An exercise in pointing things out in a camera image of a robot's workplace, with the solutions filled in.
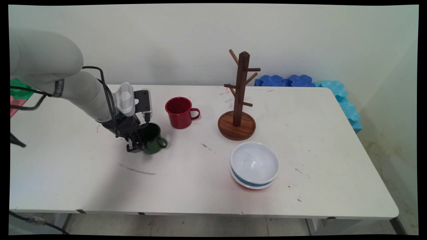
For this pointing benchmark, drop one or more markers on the light blue foam mat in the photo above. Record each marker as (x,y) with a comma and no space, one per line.
(345,103)

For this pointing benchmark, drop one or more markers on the white table leg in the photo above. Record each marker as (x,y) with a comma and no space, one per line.
(60,220)

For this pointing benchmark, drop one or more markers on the red enamel mug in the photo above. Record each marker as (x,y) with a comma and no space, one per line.
(178,115)

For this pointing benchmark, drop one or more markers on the red foam mat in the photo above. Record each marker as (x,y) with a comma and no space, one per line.
(14,104)

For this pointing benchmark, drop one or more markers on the dark metal table leg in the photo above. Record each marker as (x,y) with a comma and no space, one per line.
(398,226)

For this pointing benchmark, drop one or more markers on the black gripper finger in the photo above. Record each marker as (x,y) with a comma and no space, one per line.
(130,145)
(140,146)

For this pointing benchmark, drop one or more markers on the dark wooden mug tree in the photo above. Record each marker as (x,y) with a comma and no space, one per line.
(241,83)

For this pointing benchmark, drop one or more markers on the dark blue foam mat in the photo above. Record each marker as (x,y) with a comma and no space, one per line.
(283,81)

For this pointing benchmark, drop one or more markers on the white bowl blue outside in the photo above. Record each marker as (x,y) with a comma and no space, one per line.
(254,162)

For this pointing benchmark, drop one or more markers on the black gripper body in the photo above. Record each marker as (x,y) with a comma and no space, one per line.
(128,126)

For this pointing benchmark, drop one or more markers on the green enamel mug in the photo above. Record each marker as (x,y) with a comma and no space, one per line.
(154,141)

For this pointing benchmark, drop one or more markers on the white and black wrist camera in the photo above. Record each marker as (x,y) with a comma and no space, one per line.
(126,98)

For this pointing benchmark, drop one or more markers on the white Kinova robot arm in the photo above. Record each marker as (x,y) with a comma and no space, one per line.
(46,56)

